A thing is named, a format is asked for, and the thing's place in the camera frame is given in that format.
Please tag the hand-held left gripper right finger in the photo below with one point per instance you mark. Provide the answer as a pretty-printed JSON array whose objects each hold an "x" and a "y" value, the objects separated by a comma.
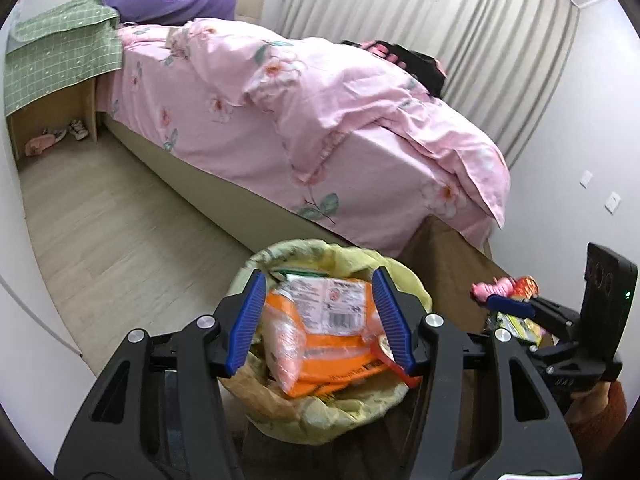
[{"x": 395, "y": 325}]

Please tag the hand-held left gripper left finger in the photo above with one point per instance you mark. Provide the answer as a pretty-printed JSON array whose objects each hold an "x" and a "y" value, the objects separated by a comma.
[{"x": 245, "y": 325}]

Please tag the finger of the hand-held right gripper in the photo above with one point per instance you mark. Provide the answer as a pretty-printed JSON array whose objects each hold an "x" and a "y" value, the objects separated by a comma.
[{"x": 510, "y": 305}]

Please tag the yellow snack packet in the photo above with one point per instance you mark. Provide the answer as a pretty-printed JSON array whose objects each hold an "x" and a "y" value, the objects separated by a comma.
[{"x": 515, "y": 327}]

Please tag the red snack packet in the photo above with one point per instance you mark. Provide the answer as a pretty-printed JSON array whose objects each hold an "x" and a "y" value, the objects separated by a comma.
[{"x": 525, "y": 286}]

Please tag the orange snack bag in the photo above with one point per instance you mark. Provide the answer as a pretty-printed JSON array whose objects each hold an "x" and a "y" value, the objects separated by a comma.
[{"x": 325, "y": 355}]

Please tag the waste bin with yellow liner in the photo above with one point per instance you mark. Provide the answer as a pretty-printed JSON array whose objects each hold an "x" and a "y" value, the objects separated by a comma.
[{"x": 320, "y": 420}]

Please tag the person's right forearm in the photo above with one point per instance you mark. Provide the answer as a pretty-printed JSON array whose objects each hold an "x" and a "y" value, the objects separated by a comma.
[{"x": 612, "y": 410}]

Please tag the pink caterpillar toy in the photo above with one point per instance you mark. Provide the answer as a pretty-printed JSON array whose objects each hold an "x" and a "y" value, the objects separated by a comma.
[{"x": 487, "y": 290}]

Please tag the bed with pink floral sheet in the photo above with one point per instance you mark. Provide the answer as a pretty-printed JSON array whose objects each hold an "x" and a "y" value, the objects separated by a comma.
[{"x": 210, "y": 160}]

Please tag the pink floral duvet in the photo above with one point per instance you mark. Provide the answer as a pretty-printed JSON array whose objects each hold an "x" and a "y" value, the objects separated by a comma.
[{"x": 325, "y": 90}]

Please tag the black garment with pink print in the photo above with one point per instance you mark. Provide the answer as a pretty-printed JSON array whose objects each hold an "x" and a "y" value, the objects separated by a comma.
[{"x": 425, "y": 70}]

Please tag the small white shoes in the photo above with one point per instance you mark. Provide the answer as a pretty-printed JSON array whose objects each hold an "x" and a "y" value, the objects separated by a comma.
[{"x": 78, "y": 130}]

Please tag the pink slippers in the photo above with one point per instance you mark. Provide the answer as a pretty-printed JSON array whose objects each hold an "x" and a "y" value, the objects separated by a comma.
[{"x": 37, "y": 146}]

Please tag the wooden nightstand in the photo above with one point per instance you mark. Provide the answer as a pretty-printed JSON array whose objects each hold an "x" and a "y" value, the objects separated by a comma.
[{"x": 50, "y": 110}]

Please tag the white pleated curtain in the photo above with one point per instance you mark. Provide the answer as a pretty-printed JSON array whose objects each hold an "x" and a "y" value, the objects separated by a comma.
[{"x": 450, "y": 10}]

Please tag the green checked cloth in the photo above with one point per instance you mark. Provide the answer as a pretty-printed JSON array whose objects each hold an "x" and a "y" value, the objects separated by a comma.
[{"x": 55, "y": 55}]

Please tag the white wall switch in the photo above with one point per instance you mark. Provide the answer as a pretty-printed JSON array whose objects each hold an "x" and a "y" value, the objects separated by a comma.
[
  {"x": 586, "y": 178},
  {"x": 612, "y": 202}
]

